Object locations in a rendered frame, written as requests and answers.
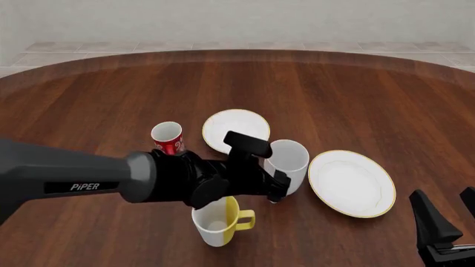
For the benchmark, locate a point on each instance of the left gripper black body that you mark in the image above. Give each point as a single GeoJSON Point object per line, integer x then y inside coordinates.
{"type": "Point", "coordinates": [261, 178]}

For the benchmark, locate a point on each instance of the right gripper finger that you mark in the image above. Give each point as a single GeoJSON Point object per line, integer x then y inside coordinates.
{"type": "Point", "coordinates": [469, 200]}
{"type": "Point", "coordinates": [432, 219]}

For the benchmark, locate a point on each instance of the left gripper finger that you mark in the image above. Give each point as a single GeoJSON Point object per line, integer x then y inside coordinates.
{"type": "Point", "coordinates": [283, 182]}

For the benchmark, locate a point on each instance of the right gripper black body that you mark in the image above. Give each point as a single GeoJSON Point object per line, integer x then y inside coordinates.
{"type": "Point", "coordinates": [451, 254]}

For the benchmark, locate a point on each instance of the grey and black left robot arm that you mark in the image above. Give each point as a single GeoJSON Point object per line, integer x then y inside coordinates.
{"type": "Point", "coordinates": [74, 172]}

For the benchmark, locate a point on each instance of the small white gold-rimmed plate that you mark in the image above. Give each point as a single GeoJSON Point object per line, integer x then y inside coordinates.
{"type": "Point", "coordinates": [237, 125]}

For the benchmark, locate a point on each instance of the white and yellow mug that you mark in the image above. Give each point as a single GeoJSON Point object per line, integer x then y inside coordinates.
{"type": "Point", "coordinates": [215, 222]}

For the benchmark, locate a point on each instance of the large white gold-rimmed plate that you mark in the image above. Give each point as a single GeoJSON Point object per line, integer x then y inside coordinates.
{"type": "Point", "coordinates": [350, 183]}

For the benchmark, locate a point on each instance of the red mug with white print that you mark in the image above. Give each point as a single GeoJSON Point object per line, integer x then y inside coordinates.
{"type": "Point", "coordinates": [167, 136]}

